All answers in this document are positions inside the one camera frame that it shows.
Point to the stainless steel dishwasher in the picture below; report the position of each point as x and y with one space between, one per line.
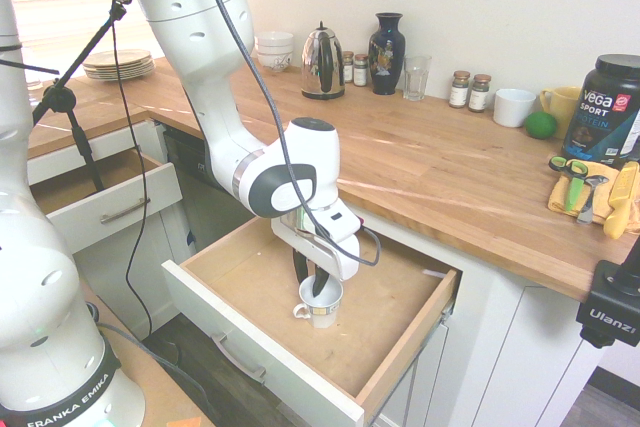
200 219

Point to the dark blue floral vase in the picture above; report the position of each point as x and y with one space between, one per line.
385 57

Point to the small white patterned mug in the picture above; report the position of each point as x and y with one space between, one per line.
322 316

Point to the black boom camera stand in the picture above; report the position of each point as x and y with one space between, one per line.
56 97

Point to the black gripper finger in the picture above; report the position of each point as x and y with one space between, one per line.
319 284
299 269

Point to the small open white drawer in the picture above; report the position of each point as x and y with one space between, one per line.
115 197

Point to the white kitchen base cabinet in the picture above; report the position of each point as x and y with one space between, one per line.
500 347
110 272

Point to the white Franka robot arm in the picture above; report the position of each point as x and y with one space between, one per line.
200 47

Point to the black Ulanzi clamp camera mount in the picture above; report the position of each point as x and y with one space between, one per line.
607 307

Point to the small spice jar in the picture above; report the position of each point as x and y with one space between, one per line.
360 71
348 67

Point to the window blinds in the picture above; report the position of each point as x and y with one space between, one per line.
60 22

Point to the large open wooden drawer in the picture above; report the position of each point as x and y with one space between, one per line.
390 307

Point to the yellow cloth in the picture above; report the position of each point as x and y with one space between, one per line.
557 201

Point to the spice jar with copper lid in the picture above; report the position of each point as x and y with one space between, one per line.
459 91
479 94

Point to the green lime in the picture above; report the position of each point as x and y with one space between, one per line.
540 125

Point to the clear drinking glass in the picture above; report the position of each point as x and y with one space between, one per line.
416 79

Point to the plain white cup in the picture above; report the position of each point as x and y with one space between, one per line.
514 108

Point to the stack of beige plates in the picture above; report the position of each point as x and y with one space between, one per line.
120 67

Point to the black Vega protein tub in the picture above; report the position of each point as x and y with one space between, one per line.
602 112

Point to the white bowl with floral print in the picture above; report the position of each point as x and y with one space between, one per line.
275 61

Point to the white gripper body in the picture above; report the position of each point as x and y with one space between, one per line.
310 247

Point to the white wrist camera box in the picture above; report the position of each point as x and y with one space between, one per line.
341 227

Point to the chrome electric kettle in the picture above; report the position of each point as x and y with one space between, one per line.
322 62

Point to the yellow mug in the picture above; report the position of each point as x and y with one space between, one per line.
564 107

